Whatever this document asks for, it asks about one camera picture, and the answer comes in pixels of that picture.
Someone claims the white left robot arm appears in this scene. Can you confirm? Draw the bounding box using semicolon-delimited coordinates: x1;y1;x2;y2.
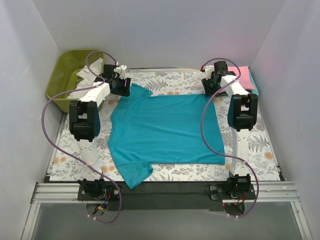
69;64;131;200

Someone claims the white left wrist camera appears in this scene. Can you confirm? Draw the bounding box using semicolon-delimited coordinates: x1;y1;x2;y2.
114;65;128;80

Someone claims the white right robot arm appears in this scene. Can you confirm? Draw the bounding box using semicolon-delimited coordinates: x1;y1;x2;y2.
200;58;258;200

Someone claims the white crumpled t shirt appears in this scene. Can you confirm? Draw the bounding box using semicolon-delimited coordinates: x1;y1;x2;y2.
67;57;103;99

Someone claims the light teal folded t shirt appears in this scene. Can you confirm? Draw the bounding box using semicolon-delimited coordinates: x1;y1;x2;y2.
247;66;260;96

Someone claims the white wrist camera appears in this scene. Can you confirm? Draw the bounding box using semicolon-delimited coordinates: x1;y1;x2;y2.
200;65;215;80
114;65;128;80

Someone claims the pink folded t shirt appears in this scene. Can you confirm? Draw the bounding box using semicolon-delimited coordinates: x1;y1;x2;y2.
238;66;256;91

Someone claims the aluminium front rail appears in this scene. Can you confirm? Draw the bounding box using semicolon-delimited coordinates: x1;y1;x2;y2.
31;181;300;203

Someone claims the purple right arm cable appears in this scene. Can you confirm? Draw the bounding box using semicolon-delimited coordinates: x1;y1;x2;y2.
199;58;260;219

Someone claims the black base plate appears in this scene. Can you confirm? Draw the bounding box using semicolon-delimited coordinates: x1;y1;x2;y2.
93;180;242;211

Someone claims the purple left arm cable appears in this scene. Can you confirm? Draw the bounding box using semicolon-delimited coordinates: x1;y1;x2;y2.
41;51;124;224

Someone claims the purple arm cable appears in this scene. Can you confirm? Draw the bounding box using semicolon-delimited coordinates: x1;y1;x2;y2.
199;58;260;219
41;51;124;224

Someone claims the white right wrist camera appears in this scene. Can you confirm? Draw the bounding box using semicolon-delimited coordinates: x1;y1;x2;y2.
200;65;215;80

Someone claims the olive green plastic basket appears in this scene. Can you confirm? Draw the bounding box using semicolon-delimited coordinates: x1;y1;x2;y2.
45;49;105;99

